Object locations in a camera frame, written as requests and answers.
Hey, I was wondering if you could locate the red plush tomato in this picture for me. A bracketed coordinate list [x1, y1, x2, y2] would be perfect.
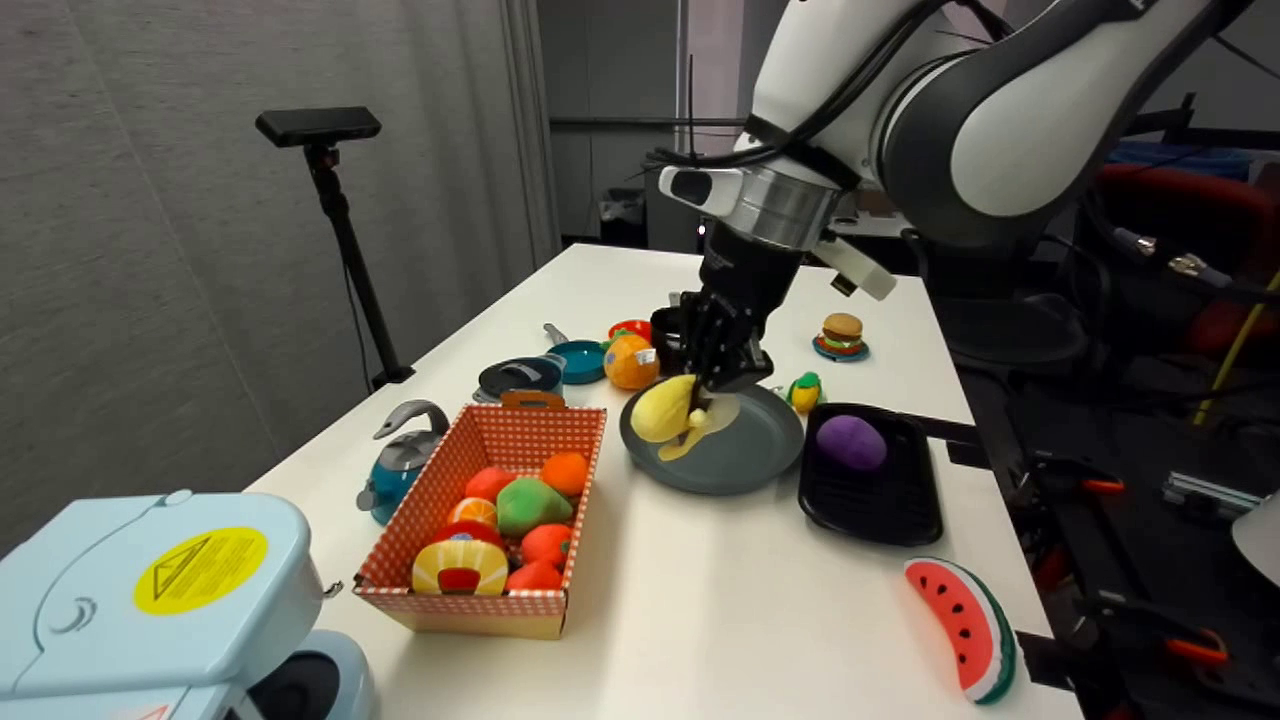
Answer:
[520, 523, 573, 564]

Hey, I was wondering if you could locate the watermelon slice plush toy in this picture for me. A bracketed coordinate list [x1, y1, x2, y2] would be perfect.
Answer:
[902, 559, 1015, 704]

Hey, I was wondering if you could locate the green plush pear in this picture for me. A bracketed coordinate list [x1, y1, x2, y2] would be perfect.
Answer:
[494, 476, 573, 535]

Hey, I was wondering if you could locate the orange plush toy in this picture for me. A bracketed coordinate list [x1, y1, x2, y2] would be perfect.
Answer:
[602, 331, 661, 390]

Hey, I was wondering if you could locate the dark grey round plate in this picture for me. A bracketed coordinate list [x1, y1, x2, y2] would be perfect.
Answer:
[618, 388, 802, 494]

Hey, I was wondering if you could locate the orange checkered basket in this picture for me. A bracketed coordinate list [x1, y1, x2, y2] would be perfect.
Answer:
[357, 409, 607, 635]

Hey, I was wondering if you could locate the black pot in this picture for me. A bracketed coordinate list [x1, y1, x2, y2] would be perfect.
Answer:
[653, 306, 696, 375]

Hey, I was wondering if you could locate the blue toy frying pan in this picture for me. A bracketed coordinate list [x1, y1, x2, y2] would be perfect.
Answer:
[545, 322, 602, 384]

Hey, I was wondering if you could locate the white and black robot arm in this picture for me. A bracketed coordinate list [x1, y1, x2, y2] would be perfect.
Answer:
[661, 0, 1253, 388]

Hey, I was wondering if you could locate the burger toy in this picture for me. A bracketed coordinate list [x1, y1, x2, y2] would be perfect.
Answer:
[811, 311, 869, 361]

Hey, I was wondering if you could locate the yellow red plush slice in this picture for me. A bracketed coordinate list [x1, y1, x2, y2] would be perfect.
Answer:
[411, 535, 509, 596]

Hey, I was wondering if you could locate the purple plush toy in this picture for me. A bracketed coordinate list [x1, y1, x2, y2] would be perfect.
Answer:
[817, 417, 889, 472]

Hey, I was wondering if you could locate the teal toy pot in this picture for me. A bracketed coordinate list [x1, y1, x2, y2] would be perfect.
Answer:
[357, 401, 447, 523]

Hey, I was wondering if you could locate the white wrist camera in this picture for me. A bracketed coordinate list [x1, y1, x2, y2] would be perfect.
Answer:
[654, 159, 895, 301]

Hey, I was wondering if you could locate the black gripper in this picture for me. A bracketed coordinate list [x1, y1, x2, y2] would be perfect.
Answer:
[679, 224, 800, 390]

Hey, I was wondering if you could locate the yellow banana plush toy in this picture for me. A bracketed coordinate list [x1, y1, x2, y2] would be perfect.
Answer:
[629, 370, 740, 465]

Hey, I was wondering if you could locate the black camera on stand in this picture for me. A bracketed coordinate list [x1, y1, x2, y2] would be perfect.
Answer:
[257, 102, 411, 388]

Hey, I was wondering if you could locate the black rectangular tray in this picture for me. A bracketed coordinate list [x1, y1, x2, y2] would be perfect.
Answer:
[796, 402, 942, 546]

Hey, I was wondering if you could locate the corn plush toy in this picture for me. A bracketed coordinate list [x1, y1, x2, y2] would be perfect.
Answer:
[787, 370, 825, 417]

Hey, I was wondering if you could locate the light blue toy toaster oven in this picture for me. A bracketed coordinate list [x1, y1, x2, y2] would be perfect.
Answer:
[0, 490, 376, 720]

